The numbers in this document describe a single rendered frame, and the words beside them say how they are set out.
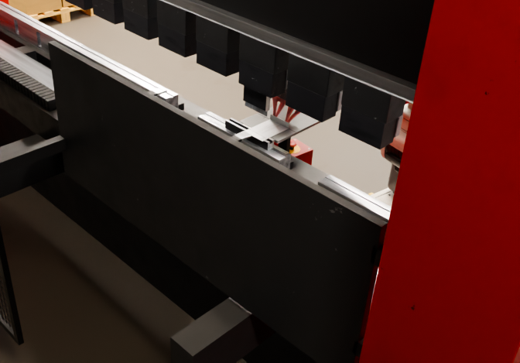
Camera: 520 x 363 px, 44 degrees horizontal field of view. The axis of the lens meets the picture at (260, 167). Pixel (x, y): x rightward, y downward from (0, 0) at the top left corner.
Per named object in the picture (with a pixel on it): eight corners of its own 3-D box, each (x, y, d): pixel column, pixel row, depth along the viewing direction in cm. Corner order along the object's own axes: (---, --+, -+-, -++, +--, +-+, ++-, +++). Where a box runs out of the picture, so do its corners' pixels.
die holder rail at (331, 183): (468, 278, 175) (477, 251, 170) (457, 288, 171) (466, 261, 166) (326, 199, 203) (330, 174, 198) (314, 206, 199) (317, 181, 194)
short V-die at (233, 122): (273, 147, 209) (274, 139, 208) (267, 150, 207) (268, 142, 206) (230, 124, 221) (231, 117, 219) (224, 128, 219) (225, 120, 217)
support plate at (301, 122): (327, 118, 224) (328, 116, 224) (278, 143, 208) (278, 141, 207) (289, 101, 234) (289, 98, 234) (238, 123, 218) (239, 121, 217)
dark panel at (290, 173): (354, 381, 140) (388, 222, 116) (349, 386, 139) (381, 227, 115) (70, 171, 203) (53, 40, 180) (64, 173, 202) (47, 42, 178)
